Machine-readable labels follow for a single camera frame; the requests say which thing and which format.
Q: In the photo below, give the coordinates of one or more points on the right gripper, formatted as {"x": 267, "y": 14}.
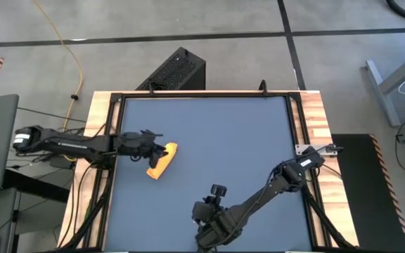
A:
{"x": 227, "y": 225}

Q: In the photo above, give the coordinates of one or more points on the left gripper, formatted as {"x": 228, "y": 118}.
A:
{"x": 134, "y": 145}

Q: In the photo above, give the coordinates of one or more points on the yellow towel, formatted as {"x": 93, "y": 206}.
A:
{"x": 157, "y": 168}

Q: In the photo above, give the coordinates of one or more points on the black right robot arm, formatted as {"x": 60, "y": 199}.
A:
{"x": 258, "y": 204}

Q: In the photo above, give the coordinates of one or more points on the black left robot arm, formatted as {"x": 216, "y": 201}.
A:
{"x": 69, "y": 144}

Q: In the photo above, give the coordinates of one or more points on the wooden table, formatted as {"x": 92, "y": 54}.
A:
{"x": 98, "y": 105}

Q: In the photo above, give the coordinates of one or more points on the blue-grey table mat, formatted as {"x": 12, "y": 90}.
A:
{"x": 223, "y": 119}

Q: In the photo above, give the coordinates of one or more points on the black perforated computer tower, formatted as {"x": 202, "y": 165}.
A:
{"x": 178, "y": 68}

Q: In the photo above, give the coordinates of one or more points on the silver mounting plate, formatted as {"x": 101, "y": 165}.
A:
{"x": 302, "y": 148}

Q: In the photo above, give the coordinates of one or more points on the large hazard-striped black floor mat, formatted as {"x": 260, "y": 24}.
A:
{"x": 364, "y": 193}

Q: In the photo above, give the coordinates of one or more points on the grey metal desk leg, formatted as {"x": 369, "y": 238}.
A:
{"x": 383, "y": 93}

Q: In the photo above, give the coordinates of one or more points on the black frame clamp knob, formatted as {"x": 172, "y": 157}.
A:
{"x": 263, "y": 87}
{"x": 150, "y": 88}

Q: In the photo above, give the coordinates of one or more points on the black table frame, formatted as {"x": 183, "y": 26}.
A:
{"x": 206, "y": 94}

